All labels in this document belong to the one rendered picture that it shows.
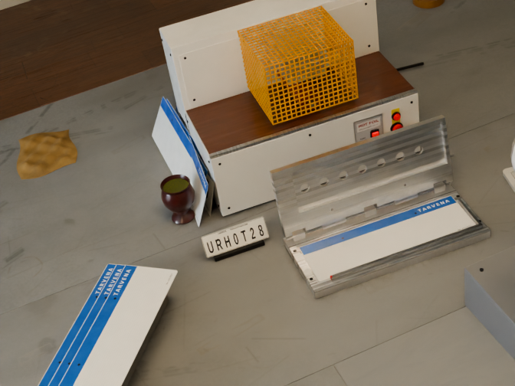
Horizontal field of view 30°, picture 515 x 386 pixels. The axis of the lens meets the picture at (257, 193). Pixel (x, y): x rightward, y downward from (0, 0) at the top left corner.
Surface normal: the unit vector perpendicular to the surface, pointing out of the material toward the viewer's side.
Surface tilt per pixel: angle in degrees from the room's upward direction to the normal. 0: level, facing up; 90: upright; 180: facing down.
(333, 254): 0
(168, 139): 63
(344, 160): 78
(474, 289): 90
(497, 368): 0
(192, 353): 0
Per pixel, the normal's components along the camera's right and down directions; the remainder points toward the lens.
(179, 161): -0.89, -0.06
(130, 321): -0.14, -0.77
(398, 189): 0.29, 0.40
